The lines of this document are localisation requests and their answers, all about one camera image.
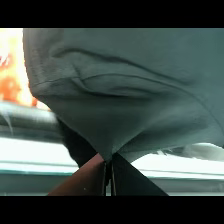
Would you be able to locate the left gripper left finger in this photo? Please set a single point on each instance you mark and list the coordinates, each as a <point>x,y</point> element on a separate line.
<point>87,180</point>

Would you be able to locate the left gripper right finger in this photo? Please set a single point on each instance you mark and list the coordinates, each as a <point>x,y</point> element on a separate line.
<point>133,181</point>

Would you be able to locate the black garment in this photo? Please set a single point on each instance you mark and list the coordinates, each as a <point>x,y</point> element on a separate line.
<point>133,83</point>

